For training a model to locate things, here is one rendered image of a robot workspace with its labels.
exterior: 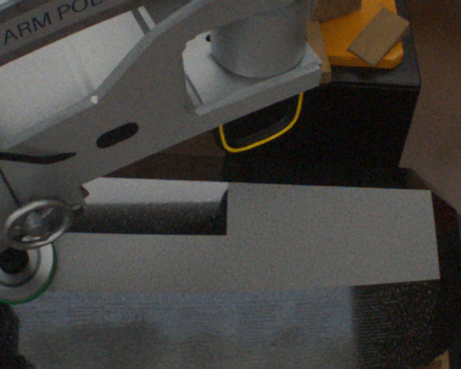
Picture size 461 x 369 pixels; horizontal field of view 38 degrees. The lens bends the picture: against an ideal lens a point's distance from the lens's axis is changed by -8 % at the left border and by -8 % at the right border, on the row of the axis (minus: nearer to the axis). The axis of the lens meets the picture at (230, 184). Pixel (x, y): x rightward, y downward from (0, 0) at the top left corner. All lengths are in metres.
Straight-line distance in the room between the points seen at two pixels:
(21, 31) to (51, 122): 0.25
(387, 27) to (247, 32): 0.90
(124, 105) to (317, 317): 0.71
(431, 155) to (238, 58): 1.63
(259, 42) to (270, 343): 0.73
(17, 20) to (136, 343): 0.94
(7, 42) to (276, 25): 0.50
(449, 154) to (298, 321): 1.41
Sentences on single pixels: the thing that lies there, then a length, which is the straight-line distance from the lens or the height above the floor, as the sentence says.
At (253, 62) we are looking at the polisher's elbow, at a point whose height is 1.30.
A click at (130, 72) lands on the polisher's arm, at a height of 1.43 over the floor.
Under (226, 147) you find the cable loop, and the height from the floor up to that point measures 0.96.
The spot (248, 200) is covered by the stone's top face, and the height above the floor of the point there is 0.82.
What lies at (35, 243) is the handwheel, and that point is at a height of 1.14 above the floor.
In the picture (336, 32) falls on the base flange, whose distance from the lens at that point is 2.12.
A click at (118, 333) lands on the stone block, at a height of 0.75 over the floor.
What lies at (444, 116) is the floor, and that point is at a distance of 2.98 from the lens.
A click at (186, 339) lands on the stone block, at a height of 0.74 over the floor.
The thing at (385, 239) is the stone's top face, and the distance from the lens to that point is 1.69.
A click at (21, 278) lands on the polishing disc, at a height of 0.85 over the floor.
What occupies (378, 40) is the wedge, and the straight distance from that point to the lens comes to 2.08.
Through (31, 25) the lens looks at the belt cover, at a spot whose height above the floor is 1.63.
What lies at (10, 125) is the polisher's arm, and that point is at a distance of 1.22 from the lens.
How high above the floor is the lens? 2.32
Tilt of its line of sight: 59 degrees down
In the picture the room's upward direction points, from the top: 4 degrees counter-clockwise
